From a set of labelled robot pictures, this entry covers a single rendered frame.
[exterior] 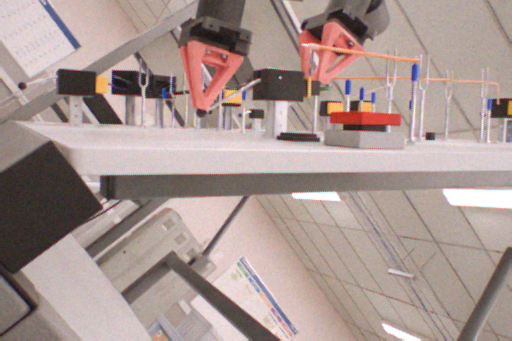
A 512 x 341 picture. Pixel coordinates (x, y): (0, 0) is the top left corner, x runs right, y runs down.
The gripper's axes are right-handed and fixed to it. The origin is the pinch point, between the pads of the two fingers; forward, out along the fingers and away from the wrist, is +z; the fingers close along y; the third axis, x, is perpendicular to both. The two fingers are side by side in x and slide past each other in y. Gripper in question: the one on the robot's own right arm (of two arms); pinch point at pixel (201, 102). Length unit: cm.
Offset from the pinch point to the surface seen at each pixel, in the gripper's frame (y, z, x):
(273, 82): -2.2, -4.5, -8.1
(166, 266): 90, 43, -28
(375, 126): -20.3, 0.3, -11.2
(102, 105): 103, -2, -1
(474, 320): -7, 22, -46
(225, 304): 48, 40, -31
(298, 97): -2.2, -3.5, -12.1
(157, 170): -25.9, 7.8, 10.1
